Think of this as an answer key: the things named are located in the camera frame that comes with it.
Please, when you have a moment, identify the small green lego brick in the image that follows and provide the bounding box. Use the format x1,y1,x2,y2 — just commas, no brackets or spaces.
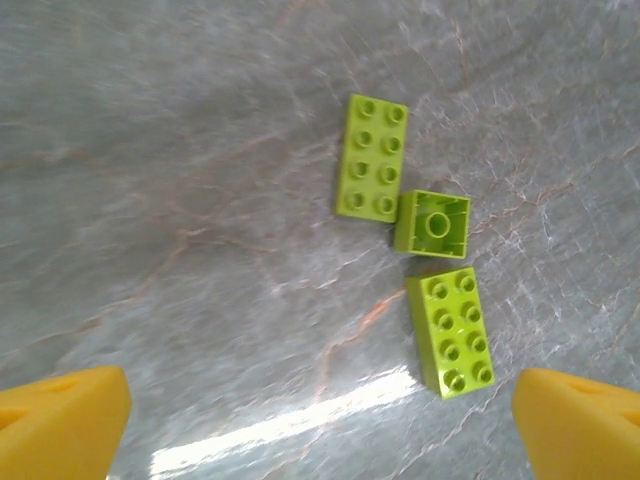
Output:
392,189,472,260

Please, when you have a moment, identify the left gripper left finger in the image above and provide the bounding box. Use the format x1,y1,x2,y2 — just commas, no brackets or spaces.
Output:
0,365,134,480

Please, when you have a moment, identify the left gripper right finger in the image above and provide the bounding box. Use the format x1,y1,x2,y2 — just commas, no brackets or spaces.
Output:
514,367,640,480

